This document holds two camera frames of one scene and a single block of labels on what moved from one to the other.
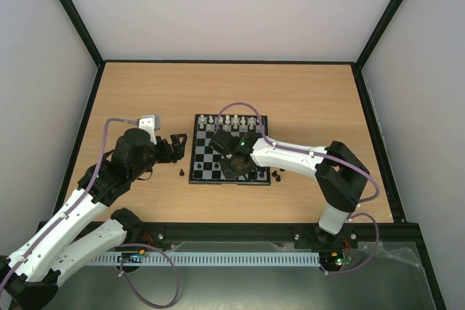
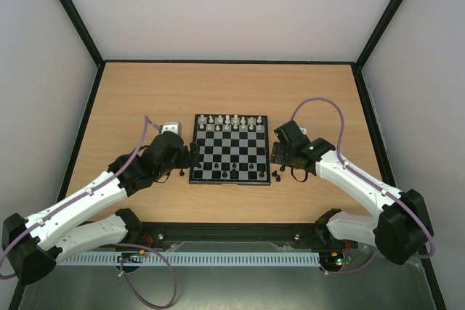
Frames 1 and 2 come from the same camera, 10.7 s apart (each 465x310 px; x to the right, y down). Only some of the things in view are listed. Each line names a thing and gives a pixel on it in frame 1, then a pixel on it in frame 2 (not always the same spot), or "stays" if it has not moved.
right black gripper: [235, 169] → [282, 152]
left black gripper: [168, 156] → [185, 162]
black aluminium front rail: [410, 234] stays
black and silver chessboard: [206, 165] stays
